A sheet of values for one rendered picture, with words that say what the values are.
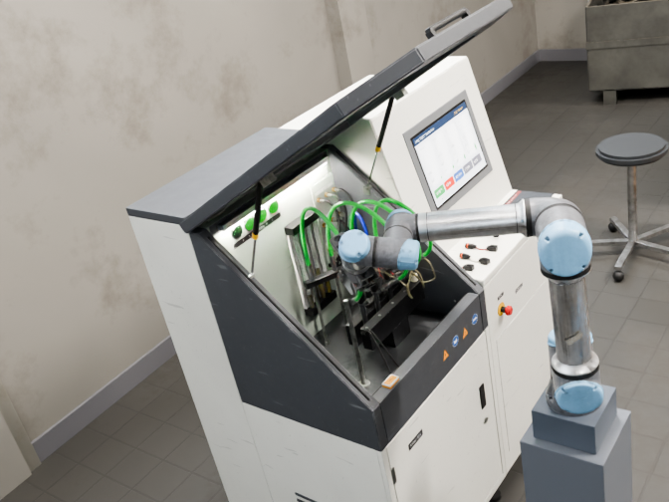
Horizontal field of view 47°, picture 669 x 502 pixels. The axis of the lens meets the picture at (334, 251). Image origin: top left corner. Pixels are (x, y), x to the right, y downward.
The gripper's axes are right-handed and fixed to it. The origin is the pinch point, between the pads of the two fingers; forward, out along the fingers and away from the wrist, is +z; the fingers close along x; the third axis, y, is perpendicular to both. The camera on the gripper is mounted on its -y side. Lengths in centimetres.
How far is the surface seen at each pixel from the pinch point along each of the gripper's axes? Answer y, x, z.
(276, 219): -39, -11, 32
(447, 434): 48, 4, 61
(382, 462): 47, -19, 30
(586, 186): -54, 194, 298
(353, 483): 47, -30, 47
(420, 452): 49, -7, 48
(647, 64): -133, 325, 366
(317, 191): -45, 7, 43
